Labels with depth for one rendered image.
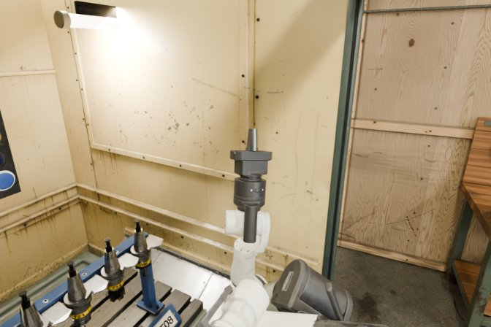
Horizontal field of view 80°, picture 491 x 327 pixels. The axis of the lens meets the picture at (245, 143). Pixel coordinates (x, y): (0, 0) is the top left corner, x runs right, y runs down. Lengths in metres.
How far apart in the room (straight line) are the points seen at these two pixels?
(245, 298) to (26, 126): 1.50
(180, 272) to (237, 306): 1.03
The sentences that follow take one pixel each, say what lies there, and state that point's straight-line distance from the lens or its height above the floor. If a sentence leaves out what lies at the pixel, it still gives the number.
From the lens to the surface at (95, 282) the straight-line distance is 1.02.
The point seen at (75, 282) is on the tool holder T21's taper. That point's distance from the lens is 0.95.
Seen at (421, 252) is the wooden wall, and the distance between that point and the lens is 3.16.
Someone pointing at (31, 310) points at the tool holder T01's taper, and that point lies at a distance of 0.91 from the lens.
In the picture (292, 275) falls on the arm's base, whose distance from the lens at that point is 0.74.
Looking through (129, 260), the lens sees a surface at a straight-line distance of 1.06.
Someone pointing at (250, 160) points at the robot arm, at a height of 1.57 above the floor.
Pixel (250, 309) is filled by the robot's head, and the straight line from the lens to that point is 0.57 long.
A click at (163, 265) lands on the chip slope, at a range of 1.62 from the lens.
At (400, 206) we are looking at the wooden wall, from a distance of 2.93.
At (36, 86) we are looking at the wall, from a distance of 1.84.
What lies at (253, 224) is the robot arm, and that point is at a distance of 0.77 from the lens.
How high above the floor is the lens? 1.85
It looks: 18 degrees down
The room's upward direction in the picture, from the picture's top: straight up
